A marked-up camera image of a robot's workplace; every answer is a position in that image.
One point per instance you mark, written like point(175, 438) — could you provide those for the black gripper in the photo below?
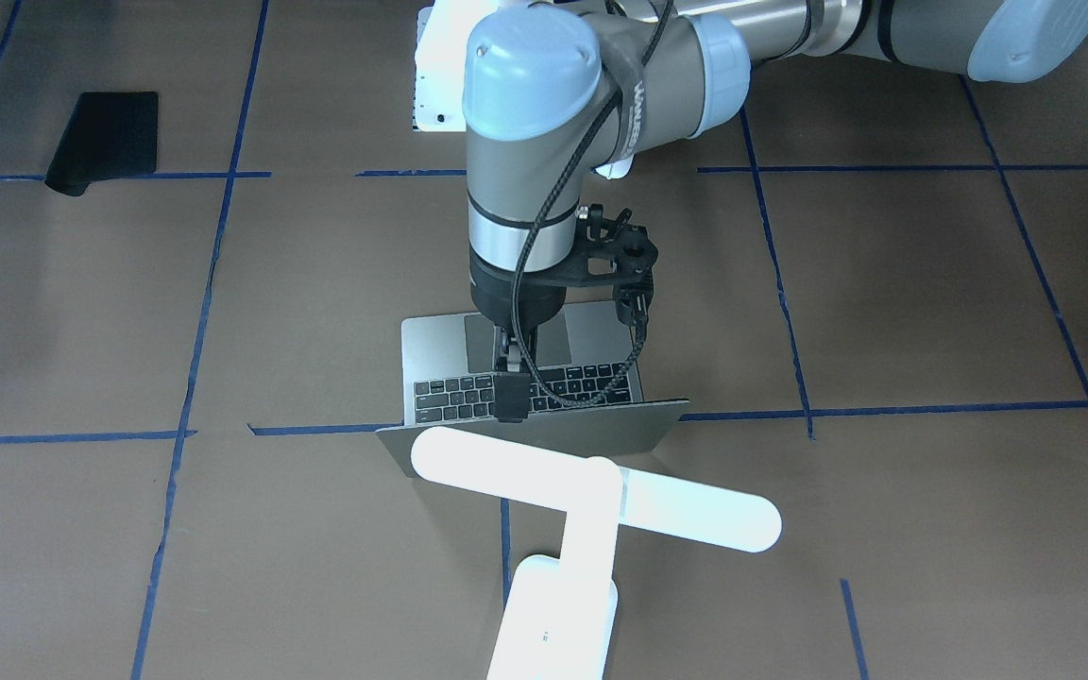
point(495, 291)

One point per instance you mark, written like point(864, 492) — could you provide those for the black mouse pad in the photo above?
point(110, 135)

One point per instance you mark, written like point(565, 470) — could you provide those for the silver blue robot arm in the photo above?
point(554, 91)

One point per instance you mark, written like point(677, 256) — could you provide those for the white desk lamp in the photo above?
point(559, 616)

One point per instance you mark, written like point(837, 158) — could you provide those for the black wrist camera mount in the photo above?
point(609, 253)

